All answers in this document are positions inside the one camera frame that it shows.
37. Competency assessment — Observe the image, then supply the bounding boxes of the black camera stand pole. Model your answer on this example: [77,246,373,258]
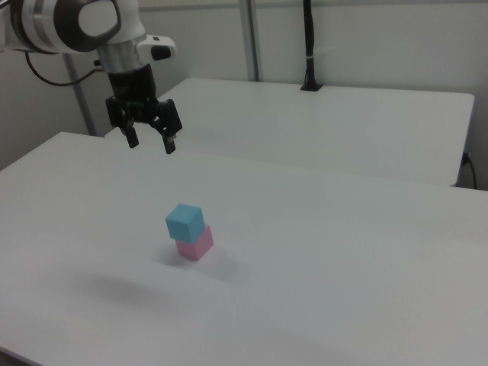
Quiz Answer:
[300,0,324,92]

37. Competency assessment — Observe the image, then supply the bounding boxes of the grey wall profile post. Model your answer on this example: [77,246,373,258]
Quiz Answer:
[63,53,97,136]
[239,0,264,82]

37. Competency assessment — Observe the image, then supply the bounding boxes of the blue cube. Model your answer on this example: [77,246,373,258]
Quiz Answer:
[165,203,205,242]

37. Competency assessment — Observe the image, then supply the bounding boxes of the black power cable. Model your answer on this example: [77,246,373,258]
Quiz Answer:
[461,152,478,189]

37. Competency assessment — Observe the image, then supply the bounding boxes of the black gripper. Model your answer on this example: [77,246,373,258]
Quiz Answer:
[104,63,182,155]

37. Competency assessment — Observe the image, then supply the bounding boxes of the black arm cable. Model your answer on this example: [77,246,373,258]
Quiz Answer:
[24,50,104,87]

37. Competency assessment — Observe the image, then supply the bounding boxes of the pink cube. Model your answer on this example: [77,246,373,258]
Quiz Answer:
[175,223,215,262]

